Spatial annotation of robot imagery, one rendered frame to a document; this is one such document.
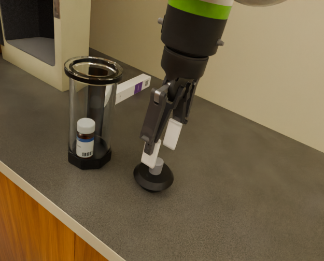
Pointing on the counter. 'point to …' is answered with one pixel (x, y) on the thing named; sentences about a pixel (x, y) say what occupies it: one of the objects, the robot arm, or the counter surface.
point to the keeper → (56, 9)
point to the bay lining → (27, 18)
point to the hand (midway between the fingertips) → (161, 145)
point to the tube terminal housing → (62, 33)
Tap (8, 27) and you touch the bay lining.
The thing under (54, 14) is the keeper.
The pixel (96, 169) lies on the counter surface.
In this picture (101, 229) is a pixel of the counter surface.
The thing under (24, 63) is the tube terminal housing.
